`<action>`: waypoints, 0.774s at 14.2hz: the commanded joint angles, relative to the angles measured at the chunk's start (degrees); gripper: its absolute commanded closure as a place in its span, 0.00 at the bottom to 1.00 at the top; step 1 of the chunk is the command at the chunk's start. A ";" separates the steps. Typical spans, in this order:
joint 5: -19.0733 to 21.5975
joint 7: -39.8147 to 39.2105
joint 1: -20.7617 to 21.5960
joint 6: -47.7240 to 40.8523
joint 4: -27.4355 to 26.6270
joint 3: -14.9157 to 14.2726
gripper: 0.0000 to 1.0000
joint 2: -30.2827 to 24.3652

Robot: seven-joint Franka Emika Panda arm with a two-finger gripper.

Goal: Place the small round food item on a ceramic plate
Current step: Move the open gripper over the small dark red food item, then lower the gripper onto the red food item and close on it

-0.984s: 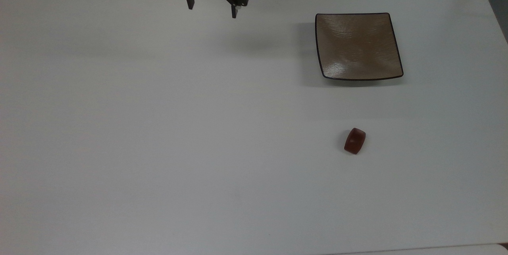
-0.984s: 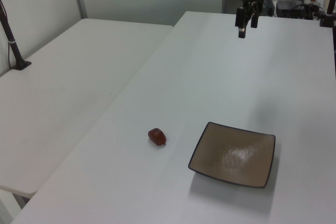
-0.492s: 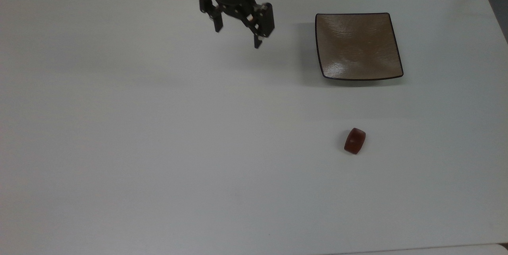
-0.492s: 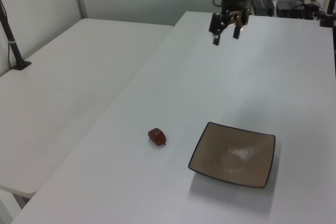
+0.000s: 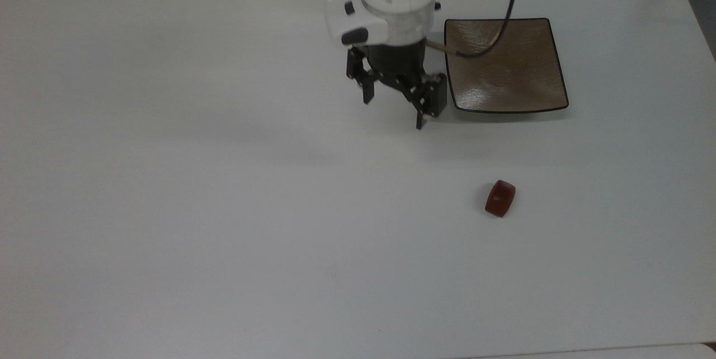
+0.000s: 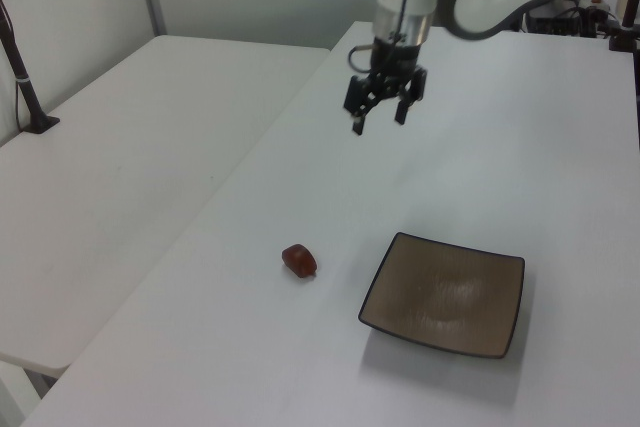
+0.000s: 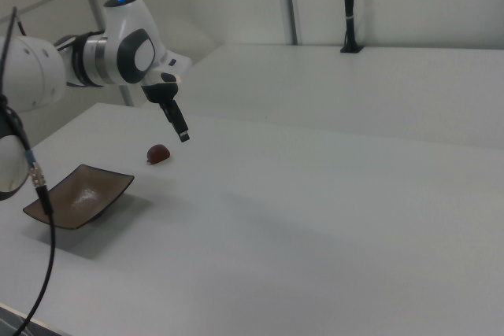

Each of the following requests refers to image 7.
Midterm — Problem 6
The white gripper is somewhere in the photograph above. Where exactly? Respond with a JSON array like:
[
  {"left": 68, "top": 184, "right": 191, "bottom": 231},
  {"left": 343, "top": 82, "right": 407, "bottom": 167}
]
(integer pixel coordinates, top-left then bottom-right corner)
[{"left": 142, "top": 48, "right": 193, "bottom": 144}]

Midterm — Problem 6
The black cable with metal connector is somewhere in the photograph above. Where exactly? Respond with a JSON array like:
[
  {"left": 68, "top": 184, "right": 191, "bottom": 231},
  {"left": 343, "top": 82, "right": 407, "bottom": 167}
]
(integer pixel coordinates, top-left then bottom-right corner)
[{"left": 0, "top": 6, "right": 57, "bottom": 336}]

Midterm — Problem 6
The small round dark red food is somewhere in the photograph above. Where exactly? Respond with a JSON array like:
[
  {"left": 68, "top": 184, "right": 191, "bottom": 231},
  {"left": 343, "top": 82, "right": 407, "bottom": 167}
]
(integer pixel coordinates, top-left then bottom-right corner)
[{"left": 146, "top": 144, "right": 172, "bottom": 165}]

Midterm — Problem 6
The dark brown square ceramic plate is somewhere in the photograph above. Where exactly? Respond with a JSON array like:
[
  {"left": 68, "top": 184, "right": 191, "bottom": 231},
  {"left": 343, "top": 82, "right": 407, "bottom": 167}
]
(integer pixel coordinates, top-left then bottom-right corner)
[{"left": 22, "top": 164, "right": 135, "bottom": 231}]

